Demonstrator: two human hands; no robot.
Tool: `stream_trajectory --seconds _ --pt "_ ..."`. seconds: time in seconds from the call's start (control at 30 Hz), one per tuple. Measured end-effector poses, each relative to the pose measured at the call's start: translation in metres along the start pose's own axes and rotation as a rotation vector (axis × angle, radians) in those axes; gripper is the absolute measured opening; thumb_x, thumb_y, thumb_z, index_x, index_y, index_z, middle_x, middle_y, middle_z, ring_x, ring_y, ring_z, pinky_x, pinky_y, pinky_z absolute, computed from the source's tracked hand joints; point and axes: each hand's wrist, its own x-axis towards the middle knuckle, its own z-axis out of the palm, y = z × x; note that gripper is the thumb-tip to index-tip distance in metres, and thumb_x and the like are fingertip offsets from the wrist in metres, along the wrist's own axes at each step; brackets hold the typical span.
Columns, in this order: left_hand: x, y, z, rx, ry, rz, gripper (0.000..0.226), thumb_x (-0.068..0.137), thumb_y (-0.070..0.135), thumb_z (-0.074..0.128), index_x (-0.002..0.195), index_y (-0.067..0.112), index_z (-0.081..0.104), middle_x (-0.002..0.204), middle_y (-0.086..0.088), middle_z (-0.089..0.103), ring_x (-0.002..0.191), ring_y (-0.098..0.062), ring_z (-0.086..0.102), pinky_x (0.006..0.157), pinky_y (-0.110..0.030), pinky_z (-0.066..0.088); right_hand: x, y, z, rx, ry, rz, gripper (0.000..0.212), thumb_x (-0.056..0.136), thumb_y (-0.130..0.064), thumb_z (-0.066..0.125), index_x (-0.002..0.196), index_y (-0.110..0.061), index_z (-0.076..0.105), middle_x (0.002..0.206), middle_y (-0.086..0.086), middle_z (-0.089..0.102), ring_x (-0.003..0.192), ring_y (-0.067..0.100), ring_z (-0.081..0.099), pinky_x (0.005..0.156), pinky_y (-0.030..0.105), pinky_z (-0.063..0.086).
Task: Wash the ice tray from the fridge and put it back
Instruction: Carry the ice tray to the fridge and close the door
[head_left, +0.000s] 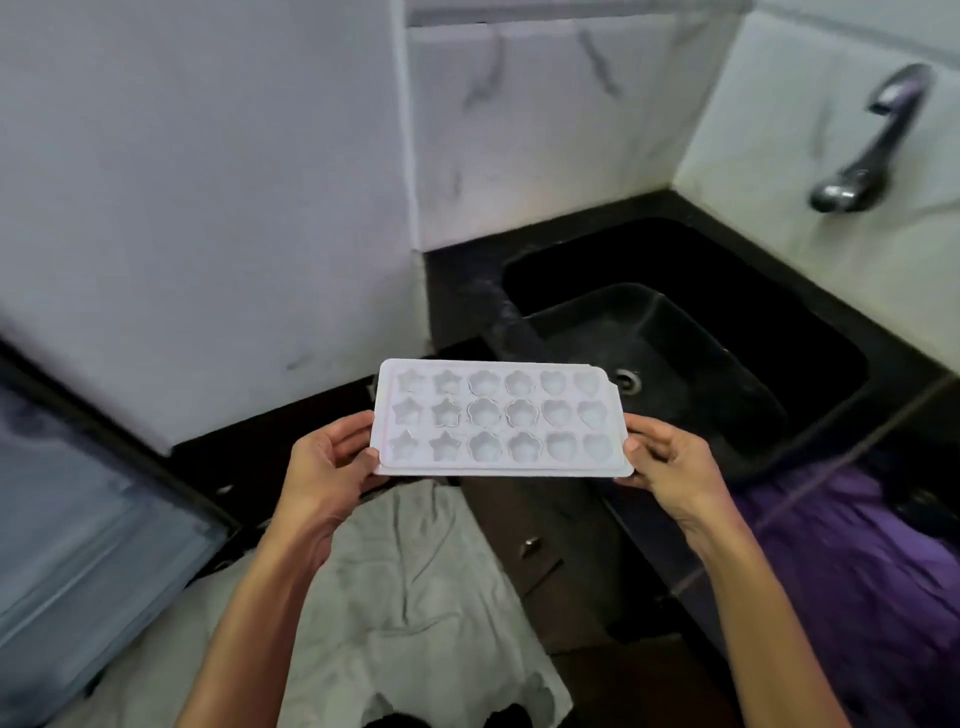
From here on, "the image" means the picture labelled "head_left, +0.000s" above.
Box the person's right hand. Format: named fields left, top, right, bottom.
left=616, top=412, right=745, bottom=555

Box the person's left hand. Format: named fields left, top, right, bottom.
left=264, top=410, right=383, bottom=562

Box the white ice cube tray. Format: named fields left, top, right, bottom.
left=371, top=358, right=636, bottom=479

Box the person's right forearm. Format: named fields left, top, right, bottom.
left=693, top=516, right=853, bottom=728

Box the person's left forearm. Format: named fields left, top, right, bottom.
left=175, top=531, right=340, bottom=728

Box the dark brown cabinet drawer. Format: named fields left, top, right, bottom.
left=459, top=477, right=680, bottom=655

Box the white garment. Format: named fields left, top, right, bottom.
left=52, top=480, right=574, bottom=728

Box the black kitchen sink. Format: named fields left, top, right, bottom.
left=499, top=216, right=871, bottom=483

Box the purple cloth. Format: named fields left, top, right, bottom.
left=731, top=461, right=960, bottom=728

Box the refrigerator door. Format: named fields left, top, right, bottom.
left=0, top=339, right=243, bottom=728

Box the white refrigerator body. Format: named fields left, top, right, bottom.
left=0, top=0, right=432, bottom=457

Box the chrome sink faucet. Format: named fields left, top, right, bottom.
left=807, top=63, right=936, bottom=215

